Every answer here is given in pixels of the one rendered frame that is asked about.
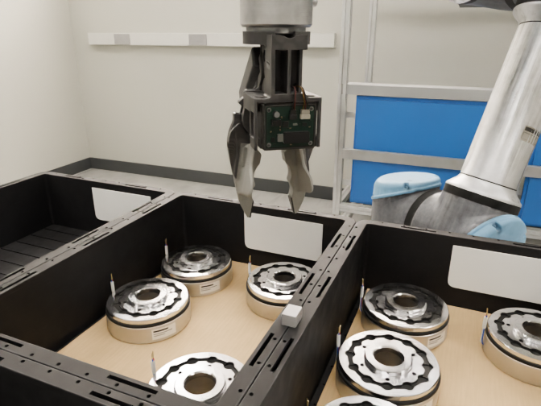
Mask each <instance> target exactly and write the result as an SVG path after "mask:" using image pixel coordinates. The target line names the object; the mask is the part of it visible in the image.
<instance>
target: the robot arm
mask: <svg viewBox="0 0 541 406"><path fill-rule="evenodd" d="M449 1H450V2H453V3H457V4H466V5H472V6H481V7H485V8H490V9H495V10H507V11H513V16H514V18H515V20H516V21H517V23H518V28H517V31H516V32H515V35H514V38H513V40H512V43H511V45H510V48H509V51H508V52H507V55H506V58H505V60H504V63H503V66H502V69H501V71H500V73H499V75H498V78H497V81H496V83H495V86H494V89H493V91H492V93H491V95H490V98H489V101H488V103H487V106H486V108H485V112H484V114H483V116H482V118H481V121H480V124H479V126H478V128H477V132H476V134H475V136H474V138H473V141H472V144H471V146H470V148H469V152H468V154H467V156H466V159H465V162H464V164H463V167H462V169H461V171H460V174H459V175H457V176H455V177H453V178H451V179H449V180H446V182H445V185H444V188H443V190H440V186H441V185H442V184H441V183H440V178H439V177H438V176H437V175H435V174H431V173H426V172H396V173H390V174H386V175H384V176H380V177H379V178H377V179H376V181H375V183H374V192H373V196H372V197H371V199H373V200H372V212H371V220H374V221H380V222H389V223H394V224H400V225H406V226H416V227H422V228H427V229H433V230H442V231H448V232H454V233H459V234H470V235H475V236H481V237H487V238H496V239H501V240H507V241H513V242H523V243H525V241H526V235H525V233H526V232H527V228H526V225H525V223H524V222H523V221H522V220H521V218H520V217H518V214H519V212H520V209H521V208H522V204H521V202H520V200H519V199H518V196H517V193H516V191H517V189H518V186H519V183H520V181H521V179H522V176H523V174H524V172H525V170H526V167H527V165H528V162H529V160H530V158H531V155H532V153H533V150H534V149H535V145H536V143H537V141H538V139H539V136H540V134H541V0H449ZM317 3H318V0H240V24H241V26H242V27H245V28H246V31H243V32H242V42H243V44H258V45H260V47H253V48H251V51H250V56H249V59H248V62H247V65H246V70H245V72H244V76H243V78H242V83H241V86H240V89H239V99H238V100H237V103H239V104H240V105H241V109H240V112H239V113H237V112H233V121H232V123H231V125H230V127H229V131H228V135H227V151H228V155H229V162H230V166H231V170H232V173H233V180H234V184H235V188H236V192H237V198H238V200H239V203H240V205H241V207H242V209H243V211H244V212H245V214H246V216H247V217H248V218H251V214H252V209H253V205H254V200H253V198H252V192H253V188H254V186H255V183H254V172H255V170H256V168H257V166H258V165H259V164H260V161H261V156H262V155H261V153H260V152H259V150H258V147H259V148H260V149H263V150H264V151H275V150H281V153H282V158H283V160H284V161H285V163H286V164H287V169H288V173H287V181H288V183H289V186H290V188H289V193H288V194H287V195H288V199H289V201H290V205H291V210H292V213H297V212H298V210H299V208H300V206H301V205H302V203H303V200H304V196H305V193H311V192H312V191H313V182H312V177H311V175H310V173H309V162H308V161H309V159H310V156H311V153H312V149H313V148H314V147H319V146H320V123H321V104H322V97H320V96H318V95H315V94H314V93H309V92H308V91H305V90H304V88H303V87H302V71H303V50H308V44H310V36H311V32H310V31H306V27H310V26H311V25H312V8H313V7H314V6H317ZM316 111H317V125H316Z"/></svg>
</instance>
